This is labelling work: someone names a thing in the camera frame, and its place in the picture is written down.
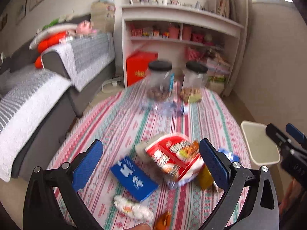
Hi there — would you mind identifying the stack of books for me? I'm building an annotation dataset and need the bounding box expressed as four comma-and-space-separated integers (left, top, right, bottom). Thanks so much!
90, 2, 116, 33

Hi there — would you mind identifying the striped grey sofa cover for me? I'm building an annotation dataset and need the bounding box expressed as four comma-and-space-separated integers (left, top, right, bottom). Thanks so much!
42, 32, 115, 92

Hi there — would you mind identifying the left hand thumb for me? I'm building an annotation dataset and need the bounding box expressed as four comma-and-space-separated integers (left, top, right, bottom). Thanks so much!
125, 223, 151, 230

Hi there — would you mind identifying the right hand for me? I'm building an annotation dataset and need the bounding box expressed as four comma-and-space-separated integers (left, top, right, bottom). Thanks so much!
279, 179, 305, 217

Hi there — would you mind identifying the yellow snack wrapper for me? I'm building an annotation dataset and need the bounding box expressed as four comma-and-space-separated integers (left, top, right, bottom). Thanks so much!
197, 165, 214, 190

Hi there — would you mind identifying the blue tissue packet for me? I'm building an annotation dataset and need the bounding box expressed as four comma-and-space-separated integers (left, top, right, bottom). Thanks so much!
110, 156, 159, 202

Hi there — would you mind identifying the pink basket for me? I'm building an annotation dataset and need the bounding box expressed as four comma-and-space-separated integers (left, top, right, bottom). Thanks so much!
185, 47, 203, 61

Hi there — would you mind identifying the pink pig plush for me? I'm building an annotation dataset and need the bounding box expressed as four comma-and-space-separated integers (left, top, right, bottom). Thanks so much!
75, 20, 98, 35

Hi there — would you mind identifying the jar with brown nuts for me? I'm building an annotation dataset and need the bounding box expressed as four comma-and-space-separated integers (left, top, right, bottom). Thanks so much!
145, 60, 173, 102

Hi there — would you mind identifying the pink storage bucket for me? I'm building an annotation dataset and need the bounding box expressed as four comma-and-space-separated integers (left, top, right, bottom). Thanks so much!
168, 26, 180, 39

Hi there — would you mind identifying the white bookshelf unit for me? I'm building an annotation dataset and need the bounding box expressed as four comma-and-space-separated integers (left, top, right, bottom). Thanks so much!
121, 4, 245, 96

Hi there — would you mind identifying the grey sofa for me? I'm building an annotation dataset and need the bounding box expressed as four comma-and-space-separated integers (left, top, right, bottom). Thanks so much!
0, 14, 116, 182

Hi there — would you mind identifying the white pillow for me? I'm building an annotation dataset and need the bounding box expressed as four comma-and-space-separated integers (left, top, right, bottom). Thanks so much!
29, 23, 78, 50

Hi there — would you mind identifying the orange cushion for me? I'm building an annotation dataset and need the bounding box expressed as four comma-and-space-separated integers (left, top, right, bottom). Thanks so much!
34, 31, 67, 69

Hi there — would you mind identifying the jar with pistachios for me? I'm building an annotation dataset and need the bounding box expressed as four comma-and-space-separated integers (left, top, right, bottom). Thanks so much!
179, 60, 208, 103

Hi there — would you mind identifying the red gift box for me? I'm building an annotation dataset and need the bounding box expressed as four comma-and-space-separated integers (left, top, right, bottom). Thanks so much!
126, 51, 158, 86

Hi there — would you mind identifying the orange peel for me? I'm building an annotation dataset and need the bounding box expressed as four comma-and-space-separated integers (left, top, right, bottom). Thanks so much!
153, 211, 172, 230

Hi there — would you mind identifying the striped patterned tablecloth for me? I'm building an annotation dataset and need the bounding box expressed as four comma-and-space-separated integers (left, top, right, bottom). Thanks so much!
48, 83, 250, 229

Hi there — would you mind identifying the white trash bin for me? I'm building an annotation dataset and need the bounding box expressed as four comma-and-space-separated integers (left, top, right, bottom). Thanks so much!
240, 121, 281, 170

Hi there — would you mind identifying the pile of papers and books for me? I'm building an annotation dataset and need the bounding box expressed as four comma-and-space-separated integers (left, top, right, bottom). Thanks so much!
204, 49, 232, 83

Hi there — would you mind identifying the blue milk carton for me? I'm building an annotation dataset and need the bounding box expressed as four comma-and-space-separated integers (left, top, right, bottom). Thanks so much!
219, 148, 240, 163

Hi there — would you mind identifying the white wrapper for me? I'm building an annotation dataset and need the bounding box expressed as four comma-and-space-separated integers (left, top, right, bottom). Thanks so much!
113, 195, 154, 222

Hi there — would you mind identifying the crushed clear water bottle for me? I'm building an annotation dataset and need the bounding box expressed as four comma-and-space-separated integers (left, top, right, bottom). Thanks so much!
140, 99, 189, 116

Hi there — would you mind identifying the white power cable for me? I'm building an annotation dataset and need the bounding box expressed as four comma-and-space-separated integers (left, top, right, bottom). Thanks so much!
100, 75, 125, 94

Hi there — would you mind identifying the red instant noodle cup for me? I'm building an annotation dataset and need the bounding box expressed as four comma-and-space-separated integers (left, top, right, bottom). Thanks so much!
134, 132, 205, 190

